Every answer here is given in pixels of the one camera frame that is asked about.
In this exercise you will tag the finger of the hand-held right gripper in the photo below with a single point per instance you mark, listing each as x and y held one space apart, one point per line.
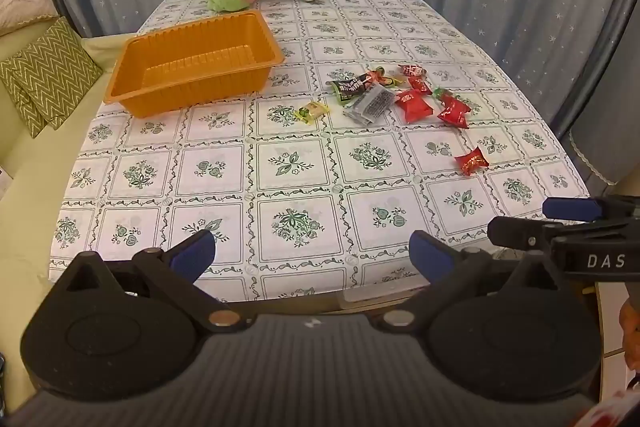
515 232
570 208

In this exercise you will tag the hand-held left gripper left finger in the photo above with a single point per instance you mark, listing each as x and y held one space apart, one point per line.
192 254

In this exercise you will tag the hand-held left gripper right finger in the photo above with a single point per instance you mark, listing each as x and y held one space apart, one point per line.
429 254

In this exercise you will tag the large red snack packet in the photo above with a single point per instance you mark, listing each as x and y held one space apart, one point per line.
414 106

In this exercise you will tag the small green candy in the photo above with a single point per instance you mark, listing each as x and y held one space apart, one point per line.
441 94

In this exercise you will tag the grey printed snack packet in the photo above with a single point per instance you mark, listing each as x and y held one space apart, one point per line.
377 102

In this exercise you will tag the orange candy with green ends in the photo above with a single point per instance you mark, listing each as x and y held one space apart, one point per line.
381 77

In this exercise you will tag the dark green snack packet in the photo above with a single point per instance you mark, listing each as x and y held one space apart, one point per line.
350 88

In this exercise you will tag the orange plastic tray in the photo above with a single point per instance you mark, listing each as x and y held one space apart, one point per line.
200 67

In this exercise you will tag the person's right hand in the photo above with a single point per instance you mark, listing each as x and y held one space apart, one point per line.
631 327

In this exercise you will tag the small red candy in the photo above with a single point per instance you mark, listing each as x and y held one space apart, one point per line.
419 85
471 161

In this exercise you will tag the floral checked tablecloth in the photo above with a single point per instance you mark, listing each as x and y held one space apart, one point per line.
300 167

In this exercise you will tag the plain grey snack packet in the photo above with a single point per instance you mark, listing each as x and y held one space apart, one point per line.
353 113

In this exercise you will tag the light green sofa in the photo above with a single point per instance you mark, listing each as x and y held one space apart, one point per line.
30 207

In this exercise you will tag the yellow green candy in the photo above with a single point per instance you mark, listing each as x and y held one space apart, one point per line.
312 111

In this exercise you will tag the red white candy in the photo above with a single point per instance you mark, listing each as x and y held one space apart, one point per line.
411 70

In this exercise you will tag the green zigzag pillow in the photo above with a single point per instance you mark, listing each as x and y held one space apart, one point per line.
55 67
22 112

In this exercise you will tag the beige cushion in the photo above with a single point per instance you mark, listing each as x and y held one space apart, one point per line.
22 4

